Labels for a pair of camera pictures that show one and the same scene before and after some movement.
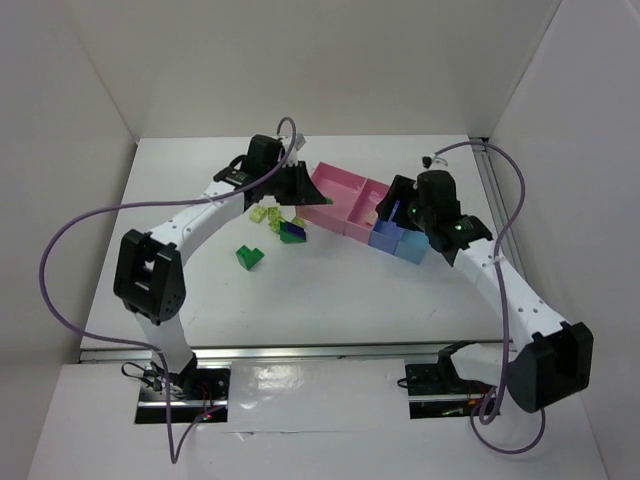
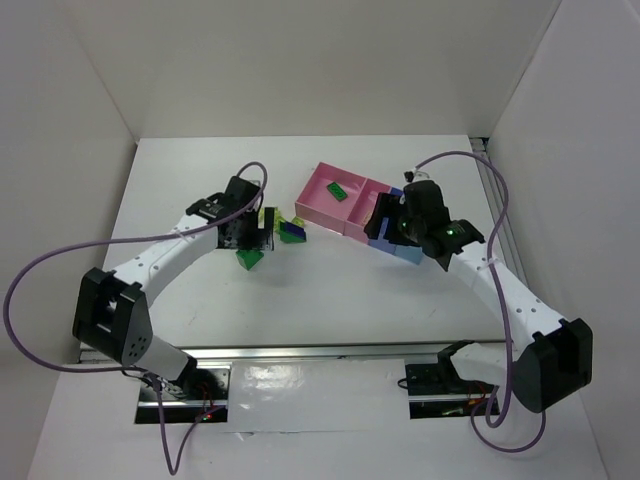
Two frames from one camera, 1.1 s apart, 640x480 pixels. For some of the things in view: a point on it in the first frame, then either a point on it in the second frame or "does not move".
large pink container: [355, 199] does not move
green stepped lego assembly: [249, 258] does not move
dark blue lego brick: [294, 229] does not move
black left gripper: [289, 182] → [261, 232]
